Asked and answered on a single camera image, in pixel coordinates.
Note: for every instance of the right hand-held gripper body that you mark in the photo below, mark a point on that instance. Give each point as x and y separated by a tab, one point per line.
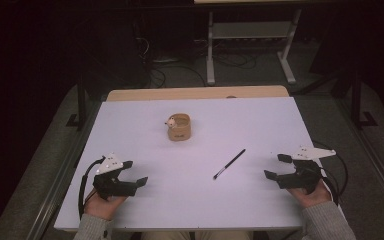
305	176

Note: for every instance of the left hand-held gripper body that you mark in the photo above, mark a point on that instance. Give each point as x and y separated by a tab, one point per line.
111	186

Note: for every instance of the thin black pen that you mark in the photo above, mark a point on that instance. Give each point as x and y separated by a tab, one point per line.
230	163

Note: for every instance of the tan round pen holder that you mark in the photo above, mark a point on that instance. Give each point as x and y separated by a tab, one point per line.
179	128

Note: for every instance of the person's right hand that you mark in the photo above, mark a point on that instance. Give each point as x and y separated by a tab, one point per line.
310	198

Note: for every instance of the person's left hand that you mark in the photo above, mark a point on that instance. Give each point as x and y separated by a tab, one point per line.
101	206

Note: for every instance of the black metal stand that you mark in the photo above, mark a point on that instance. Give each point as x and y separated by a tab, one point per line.
356	100
81	106

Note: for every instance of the light wooden table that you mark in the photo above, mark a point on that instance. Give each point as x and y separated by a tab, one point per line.
196	92

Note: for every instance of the grey metal floor rail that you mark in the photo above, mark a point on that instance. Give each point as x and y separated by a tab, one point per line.
376	156
56	196

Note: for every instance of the white metal desk frame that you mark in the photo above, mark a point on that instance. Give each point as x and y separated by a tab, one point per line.
250	30

